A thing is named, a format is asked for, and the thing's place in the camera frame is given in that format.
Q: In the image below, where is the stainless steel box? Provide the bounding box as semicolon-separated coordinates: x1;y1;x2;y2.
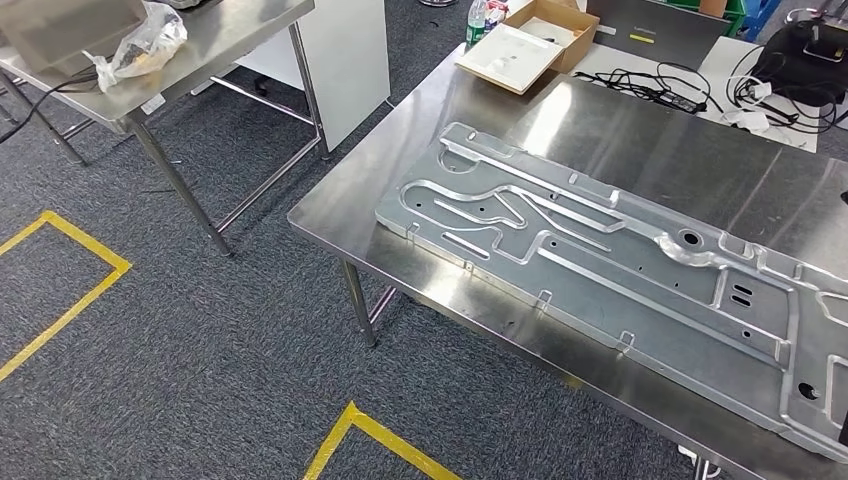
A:
0;0;148;75

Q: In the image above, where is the stamped sheet metal panel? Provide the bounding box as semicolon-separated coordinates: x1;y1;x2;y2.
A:
375;121;848;465

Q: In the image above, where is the black power cable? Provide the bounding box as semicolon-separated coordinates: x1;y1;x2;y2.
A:
0;71;101;146

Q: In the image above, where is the stainless steel workbench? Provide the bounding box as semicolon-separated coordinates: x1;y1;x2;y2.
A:
286;42;848;480

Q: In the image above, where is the white table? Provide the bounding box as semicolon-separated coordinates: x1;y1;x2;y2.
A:
569;34;821;155

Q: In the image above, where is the clear plastic bag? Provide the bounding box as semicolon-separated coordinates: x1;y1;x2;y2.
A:
82;1;189;94

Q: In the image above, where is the brown cardboard box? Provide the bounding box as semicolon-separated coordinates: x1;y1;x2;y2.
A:
502;0;602;75

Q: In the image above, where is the blue metal rack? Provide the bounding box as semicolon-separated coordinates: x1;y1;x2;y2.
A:
741;0;784;42

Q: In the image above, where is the stainless steel side table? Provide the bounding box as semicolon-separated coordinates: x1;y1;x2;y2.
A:
0;0;333;258

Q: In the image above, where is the green plastic crate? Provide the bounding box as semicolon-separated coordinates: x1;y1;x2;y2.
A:
665;0;748;39

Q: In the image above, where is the red white packet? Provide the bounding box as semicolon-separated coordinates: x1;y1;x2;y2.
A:
485;0;511;36

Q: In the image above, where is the dark grey flat case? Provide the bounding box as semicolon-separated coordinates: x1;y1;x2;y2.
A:
586;0;735;72

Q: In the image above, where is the yellow floor tape outline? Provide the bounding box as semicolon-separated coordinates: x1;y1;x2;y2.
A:
0;210;133;384
302;402;465;480

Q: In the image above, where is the white charger cable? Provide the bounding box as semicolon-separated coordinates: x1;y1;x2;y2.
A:
720;71;775;134

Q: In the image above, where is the white foam insert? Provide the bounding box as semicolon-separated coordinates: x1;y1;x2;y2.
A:
523;16;584;49

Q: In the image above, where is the chrome round base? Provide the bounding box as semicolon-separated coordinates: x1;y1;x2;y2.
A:
784;5;826;28

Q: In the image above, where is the plastic bottle green label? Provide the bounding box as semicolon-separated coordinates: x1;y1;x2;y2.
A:
465;0;490;49

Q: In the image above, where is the white board panel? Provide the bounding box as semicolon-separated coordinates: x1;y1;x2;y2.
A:
235;0;392;154

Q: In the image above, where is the white power strip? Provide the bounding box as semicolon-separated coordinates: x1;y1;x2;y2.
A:
676;445;722;480

